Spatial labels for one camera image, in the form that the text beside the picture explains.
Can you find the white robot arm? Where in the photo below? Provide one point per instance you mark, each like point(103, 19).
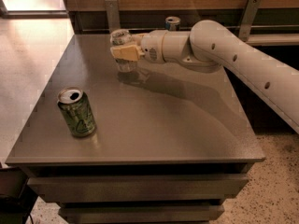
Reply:
point(206, 48)

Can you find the grey drawer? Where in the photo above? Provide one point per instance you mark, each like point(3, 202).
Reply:
point(136, 188)
point(141, 214)

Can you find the right metal wall bracket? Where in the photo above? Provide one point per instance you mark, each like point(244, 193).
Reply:
point(248, 16)

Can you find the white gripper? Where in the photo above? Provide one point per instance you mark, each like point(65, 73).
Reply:
point(151, 48)

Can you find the blue silver energy drink can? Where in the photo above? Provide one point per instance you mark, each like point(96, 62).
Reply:
point(172, 23)

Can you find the green soda can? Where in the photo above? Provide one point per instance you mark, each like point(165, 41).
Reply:
point(75, 107)

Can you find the grey drawer cabinet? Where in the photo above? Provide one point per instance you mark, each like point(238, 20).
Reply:
point(159, 120)

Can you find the lower grey drawer front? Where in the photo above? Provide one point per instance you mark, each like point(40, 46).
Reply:
point(141, 214)

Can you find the metal wall bracket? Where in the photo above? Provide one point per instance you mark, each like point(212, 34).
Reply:
point(113, 15)
point(248, 16)

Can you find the dark object lower left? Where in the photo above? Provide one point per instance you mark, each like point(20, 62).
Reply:
point(16, 198)

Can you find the white 7up can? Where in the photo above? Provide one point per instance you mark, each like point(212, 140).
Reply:
point(118, 38)

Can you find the upper grey drawer front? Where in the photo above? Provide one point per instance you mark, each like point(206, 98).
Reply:
point(136, 188)

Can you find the left metal wall bracket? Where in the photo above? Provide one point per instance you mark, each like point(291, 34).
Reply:
point(113, 15)

